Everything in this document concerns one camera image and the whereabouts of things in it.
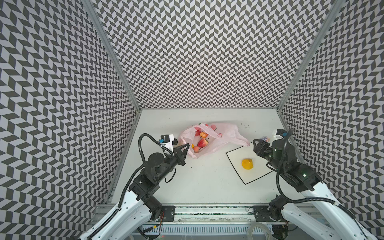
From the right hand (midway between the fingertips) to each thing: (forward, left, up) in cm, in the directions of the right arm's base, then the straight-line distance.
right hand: (256, 146), depth 72 cm
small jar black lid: (-5, +38, +9) cm, 39 cm away
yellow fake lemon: (-2, +1, -17) cm, 17 cm away
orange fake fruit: (+10, +30, -19) cm, 37 cm away
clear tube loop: (-32, -1, -17) cm, 36 cm away
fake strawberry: (+14, +26, -18) cm, 35 cm away
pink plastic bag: (+13, +18, -8) cm, 23 cm away
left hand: (-1, +32, +4) cm, 33 cm away
